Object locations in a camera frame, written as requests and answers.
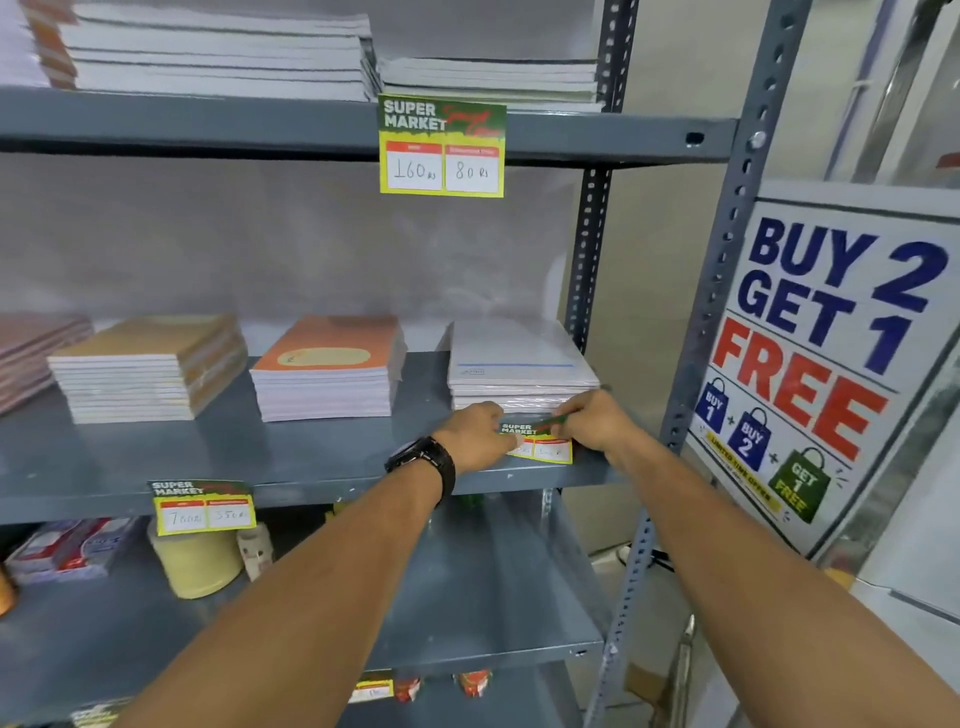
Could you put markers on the person's right hand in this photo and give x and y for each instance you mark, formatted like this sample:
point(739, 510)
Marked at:
point(596, 424)

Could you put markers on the person's left hand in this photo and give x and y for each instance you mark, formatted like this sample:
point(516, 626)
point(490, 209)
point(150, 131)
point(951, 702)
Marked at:
point(472, 439)

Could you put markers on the person's left fingers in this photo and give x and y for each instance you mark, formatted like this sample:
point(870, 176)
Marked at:
point(504, 439)

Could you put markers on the person's right fingers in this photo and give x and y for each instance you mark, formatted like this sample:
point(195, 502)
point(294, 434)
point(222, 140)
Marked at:
point(562, 424)

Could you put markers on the small yellow green price tag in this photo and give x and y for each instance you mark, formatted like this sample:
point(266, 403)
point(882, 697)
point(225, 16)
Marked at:
point(546, 448)

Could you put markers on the person's right forearm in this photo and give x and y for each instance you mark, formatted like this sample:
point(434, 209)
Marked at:
point(750, 585)

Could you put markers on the person's left forearm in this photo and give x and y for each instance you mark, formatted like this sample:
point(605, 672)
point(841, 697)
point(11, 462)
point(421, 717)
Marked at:
point(300, 600)

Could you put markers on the black wristwatch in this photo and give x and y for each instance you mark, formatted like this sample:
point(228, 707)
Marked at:
point(429, 459)

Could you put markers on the stack of white-covered notebooks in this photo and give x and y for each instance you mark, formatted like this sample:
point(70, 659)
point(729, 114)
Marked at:
point(514, 360)

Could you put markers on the stack of orange-covered notebooks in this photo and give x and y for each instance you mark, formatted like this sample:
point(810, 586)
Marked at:
point(330, 367)

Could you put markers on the grey metal shelving rack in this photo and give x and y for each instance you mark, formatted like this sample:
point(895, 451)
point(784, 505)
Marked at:
point(300, 457)

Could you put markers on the small red packet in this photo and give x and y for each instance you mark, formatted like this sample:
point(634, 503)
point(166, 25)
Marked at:
point(406, 688)
point(472, 682)

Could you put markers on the white promotional poster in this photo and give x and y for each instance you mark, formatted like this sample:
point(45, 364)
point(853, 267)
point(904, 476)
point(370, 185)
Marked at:
point(817, 360)

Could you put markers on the small white bottle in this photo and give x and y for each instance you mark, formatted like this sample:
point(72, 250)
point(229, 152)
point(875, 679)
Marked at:
point(256, 551)

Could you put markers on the small white shelf label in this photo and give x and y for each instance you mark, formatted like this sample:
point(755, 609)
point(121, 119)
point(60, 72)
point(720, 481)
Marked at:
point(371, 690)

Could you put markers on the large yellow green price tag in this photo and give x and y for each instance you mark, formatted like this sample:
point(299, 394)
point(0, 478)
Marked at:
point(441, 146)

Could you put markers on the cream tape roll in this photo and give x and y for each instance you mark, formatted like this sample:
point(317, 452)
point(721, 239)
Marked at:
point(196, 562)

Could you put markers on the short stack of grey notebooks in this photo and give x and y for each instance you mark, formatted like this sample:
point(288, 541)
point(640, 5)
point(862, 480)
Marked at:
point(487, 79)

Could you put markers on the stack of tan-covered notebooks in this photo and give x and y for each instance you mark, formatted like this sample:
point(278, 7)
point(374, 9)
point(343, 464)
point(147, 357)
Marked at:
point(146, 367)

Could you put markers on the red and white packets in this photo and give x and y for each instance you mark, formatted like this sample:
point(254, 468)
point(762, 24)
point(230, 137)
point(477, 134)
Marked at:
point(67, 547)

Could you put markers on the stack of reddish-brown notebooks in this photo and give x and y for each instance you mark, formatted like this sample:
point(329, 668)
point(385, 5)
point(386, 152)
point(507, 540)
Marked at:
point(34, 352)

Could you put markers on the tall stack of grey notebooks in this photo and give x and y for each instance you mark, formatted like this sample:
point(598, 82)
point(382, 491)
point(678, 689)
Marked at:
point(217, 52)

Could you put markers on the green shelf label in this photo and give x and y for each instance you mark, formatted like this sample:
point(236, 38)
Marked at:
point(101, 715)

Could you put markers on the small orange container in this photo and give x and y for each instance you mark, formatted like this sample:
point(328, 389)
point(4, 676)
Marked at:
point(6, 592)

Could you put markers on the stack of pale notebooks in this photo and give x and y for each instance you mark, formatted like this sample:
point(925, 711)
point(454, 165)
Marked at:
point(19, 45)

